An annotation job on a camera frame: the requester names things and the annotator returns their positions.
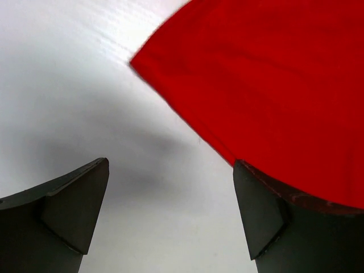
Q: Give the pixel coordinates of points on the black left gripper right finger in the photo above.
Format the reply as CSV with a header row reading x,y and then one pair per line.
x,y
288,230

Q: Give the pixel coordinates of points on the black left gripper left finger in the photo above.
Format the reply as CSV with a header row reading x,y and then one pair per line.
x,y
49,228

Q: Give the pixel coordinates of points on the red t-shirt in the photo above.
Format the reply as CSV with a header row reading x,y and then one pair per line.
x,y
278,84

